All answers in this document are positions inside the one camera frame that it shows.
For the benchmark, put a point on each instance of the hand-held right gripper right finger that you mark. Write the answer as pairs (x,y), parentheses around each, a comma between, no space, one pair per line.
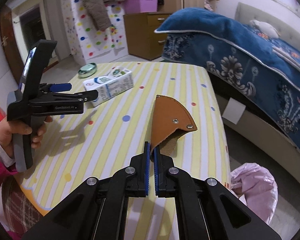
(156,175)

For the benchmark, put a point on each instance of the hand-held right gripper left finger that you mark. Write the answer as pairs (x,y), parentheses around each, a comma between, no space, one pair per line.
(148,170)

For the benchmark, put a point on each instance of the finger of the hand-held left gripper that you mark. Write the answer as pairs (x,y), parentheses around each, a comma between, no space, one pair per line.
(62,87)
(72,98)

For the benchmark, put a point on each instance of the white milk carton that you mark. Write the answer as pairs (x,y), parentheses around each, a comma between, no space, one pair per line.
(110,85)

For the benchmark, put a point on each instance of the brown leather sheath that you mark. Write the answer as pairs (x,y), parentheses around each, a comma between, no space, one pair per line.
(170,120)

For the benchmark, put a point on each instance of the pink bag trash bin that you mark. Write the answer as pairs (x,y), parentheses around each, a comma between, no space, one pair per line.
(255,192)

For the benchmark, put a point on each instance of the person's left hand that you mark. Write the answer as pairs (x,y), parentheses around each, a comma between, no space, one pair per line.
(5,137)

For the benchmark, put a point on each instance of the green round tin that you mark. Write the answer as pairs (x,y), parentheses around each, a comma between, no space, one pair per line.
(87,70)

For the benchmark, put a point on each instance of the brown wooden door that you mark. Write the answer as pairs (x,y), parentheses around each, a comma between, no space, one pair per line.
(8,45)

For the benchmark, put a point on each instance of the yellow striped tablecloth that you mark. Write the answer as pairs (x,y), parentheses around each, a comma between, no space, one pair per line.
(115,135)

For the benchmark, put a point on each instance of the polka dot fabric wardrobe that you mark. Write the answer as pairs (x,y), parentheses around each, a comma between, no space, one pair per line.
(100,45)

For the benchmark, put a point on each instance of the brown quilted jacket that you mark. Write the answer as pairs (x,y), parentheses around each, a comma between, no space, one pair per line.
(97,7)

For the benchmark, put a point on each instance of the brown wooden nightstand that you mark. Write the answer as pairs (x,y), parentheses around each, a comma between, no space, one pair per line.
(140,35)

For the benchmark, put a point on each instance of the white paper tag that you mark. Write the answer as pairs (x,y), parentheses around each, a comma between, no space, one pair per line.
(233,111)

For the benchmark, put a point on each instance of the grey upholstered bed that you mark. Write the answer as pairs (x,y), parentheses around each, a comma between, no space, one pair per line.
(260,135)

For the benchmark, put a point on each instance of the purple plastic basket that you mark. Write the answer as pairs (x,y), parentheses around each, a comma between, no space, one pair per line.
(140,5)

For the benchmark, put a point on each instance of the red plaid cloth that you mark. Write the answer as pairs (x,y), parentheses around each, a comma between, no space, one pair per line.
(20,205)

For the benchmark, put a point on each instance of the blue floral blanket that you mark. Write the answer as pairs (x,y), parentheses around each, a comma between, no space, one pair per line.
(215,37)

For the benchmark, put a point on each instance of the folded white cloth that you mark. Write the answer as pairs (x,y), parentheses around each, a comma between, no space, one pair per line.
(287,57)

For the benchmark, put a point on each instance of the white plush toy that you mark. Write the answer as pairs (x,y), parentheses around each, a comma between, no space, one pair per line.
(265,28)

